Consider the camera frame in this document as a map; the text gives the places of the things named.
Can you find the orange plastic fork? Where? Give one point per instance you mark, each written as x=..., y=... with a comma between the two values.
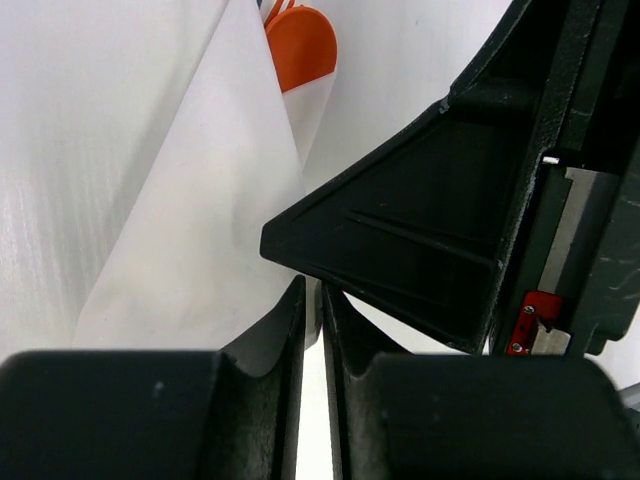
x=274, y=7

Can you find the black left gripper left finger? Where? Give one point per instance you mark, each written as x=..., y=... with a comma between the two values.
x=172, y=414

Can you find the orange plastic spoon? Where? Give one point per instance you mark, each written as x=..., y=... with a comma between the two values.
x=303, y=46

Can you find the white paper napkin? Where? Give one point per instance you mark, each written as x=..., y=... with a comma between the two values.
x=185, y=271

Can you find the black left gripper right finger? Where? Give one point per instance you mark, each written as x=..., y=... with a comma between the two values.
x=399, y=415

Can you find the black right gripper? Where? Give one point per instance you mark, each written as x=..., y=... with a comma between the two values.
x=573, y=284

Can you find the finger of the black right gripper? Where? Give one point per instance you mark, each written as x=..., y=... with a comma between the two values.
x=423, y=228

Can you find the aluminium front rail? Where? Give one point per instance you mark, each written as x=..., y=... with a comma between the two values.
x=630, y=397

